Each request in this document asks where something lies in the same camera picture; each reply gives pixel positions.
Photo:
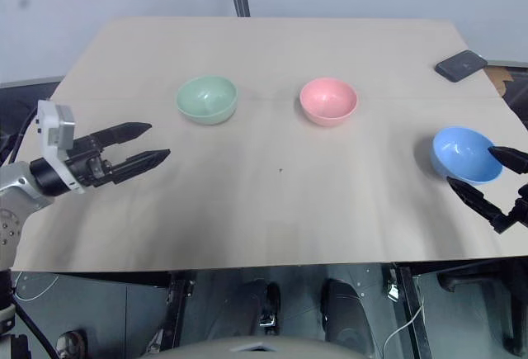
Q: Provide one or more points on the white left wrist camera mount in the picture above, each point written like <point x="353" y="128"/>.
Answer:
<point x="51" y="124"/>

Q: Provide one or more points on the black table leg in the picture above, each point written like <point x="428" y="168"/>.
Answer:
<point x="178" y="309"/>
<point x="414" y="313"/>

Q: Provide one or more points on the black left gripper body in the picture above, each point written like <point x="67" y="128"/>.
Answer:
<point x="86" y="166"/>

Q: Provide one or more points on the green bowl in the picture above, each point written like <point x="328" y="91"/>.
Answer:
<point x="206" y="101"/>

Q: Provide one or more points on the blue bowl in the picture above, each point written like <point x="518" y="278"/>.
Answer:
<point x="464" y="157"/>

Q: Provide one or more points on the red bowl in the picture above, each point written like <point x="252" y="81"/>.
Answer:
<point x="328" y="103"/>

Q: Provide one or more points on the dark rounded robot foot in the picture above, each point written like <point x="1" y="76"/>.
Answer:
<point x="344" y="313"/>
<point x="257" y="305"/>

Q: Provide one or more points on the grey robot torso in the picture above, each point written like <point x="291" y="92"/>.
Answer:
<point x="251" y="344"/>

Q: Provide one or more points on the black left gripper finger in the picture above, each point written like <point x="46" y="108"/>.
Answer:
<point x="123" y="131"/>
<point x="142" y="161"/>

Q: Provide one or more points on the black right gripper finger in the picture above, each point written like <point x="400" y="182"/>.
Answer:
<point x="474" y="197"/>
<point x="509" y="157"/>

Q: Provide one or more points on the brown cardboard piece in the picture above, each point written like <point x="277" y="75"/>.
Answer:
<point x="500" y="78"/>

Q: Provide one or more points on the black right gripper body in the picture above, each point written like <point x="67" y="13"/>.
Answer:
<point x="513" y="218"/>

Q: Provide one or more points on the black flat device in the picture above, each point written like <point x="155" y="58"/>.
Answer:
<point x="461" y="66"/>

